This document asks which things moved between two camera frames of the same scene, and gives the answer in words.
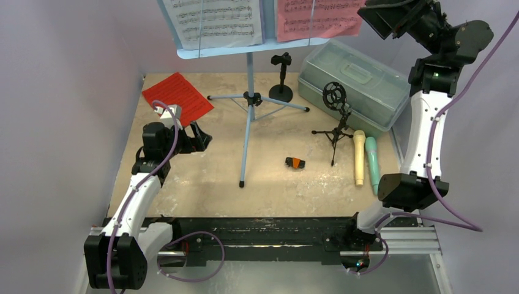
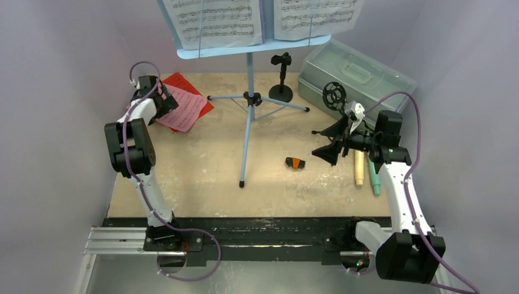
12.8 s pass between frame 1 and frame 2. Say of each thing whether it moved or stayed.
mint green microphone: stayed
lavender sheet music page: stayed
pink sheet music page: moved
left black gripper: moved
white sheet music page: stayed
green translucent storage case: stayed
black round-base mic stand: stayed
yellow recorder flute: stayed
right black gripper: moved
